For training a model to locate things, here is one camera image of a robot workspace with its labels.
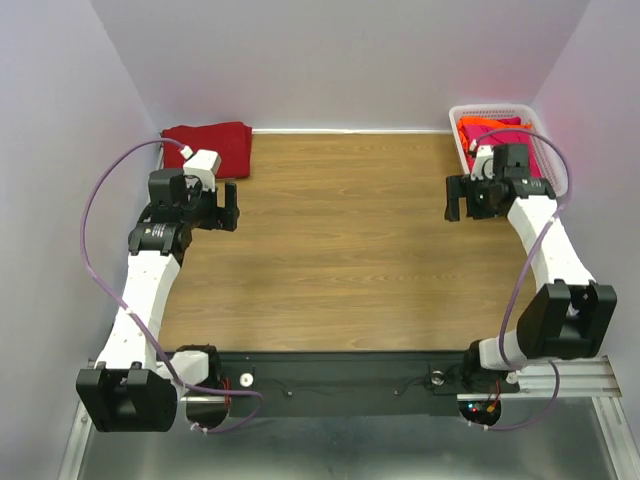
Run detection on magenta t shirt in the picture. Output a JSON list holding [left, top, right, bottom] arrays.
[[464, 117, 541, 177]]

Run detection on aluminium rail frame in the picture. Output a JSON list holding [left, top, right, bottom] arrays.
[[60, 358, 639, 479]]

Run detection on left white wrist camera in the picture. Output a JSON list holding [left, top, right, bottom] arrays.
[[183, 149, 221, 183]]

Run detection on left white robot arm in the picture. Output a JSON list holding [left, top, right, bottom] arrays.
[[76, 169, 240, 433]]

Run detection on orange t shirt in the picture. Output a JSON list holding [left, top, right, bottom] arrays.
[[456, 116, 507, 154]]

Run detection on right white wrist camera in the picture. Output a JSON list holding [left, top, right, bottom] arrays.
[[470, 145, 495, 181]]

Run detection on white plastic basket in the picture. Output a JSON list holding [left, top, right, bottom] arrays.
[[449, 103, 567, 197]]

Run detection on folded dark red t shirt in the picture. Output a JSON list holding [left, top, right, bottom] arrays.
[[161, 122, 253, 179]]

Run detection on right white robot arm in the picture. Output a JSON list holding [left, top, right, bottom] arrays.
[[444, 141, 617, 383]]

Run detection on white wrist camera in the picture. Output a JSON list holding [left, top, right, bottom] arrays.
[[470, 145, 495, 181], [183, 149, 221, 183]]

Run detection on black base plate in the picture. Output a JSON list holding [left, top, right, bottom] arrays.
[[203, 351, 519, 417]]

